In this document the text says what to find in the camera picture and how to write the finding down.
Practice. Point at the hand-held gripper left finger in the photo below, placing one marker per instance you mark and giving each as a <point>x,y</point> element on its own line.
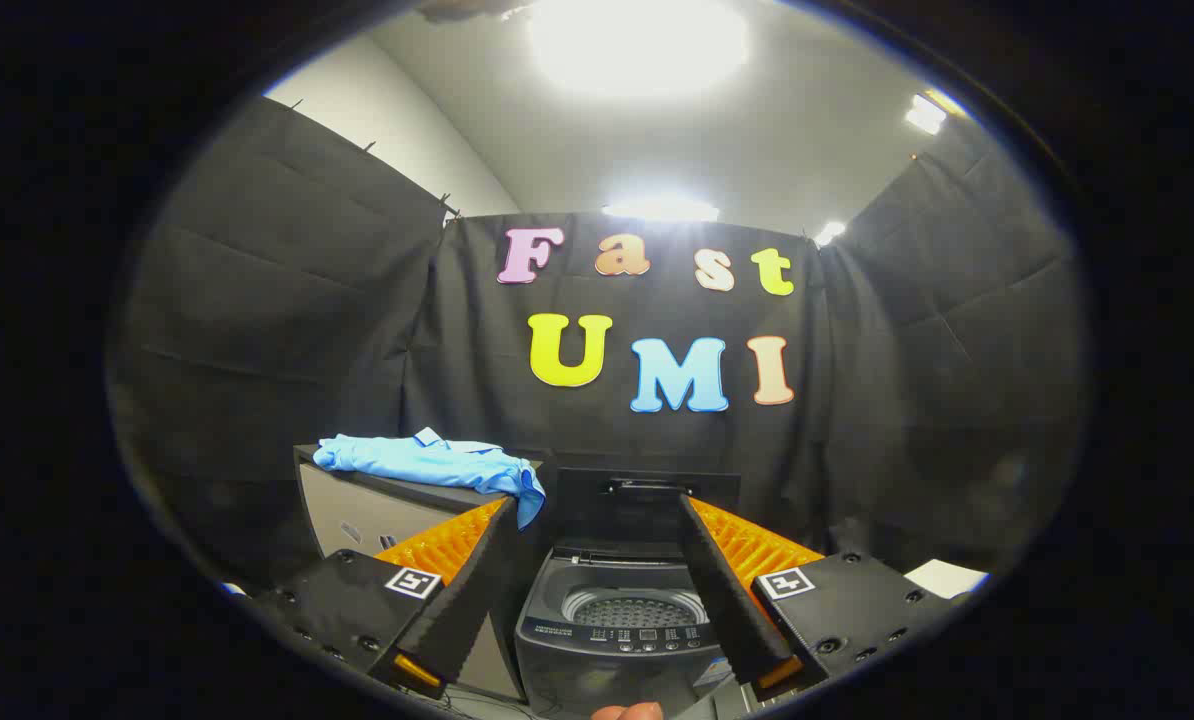
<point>467,590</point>

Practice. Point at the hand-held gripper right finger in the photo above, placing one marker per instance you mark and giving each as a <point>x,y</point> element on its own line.
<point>722,590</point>

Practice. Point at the light blue polo shirt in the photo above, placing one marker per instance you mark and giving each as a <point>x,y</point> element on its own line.
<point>427,462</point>

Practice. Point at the dark grey washing machine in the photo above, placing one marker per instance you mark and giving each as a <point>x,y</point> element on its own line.
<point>607,665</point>

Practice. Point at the grey cabinet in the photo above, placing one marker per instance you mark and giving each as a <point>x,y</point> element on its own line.
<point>357,515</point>

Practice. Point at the black backdrop cloth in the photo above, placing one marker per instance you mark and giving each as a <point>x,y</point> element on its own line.
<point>287,330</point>

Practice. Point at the small ceiling light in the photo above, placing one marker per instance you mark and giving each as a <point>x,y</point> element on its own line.
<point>830,232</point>
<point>925,114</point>

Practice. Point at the long ceiling light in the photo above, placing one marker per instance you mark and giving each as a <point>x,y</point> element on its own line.
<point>660,209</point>

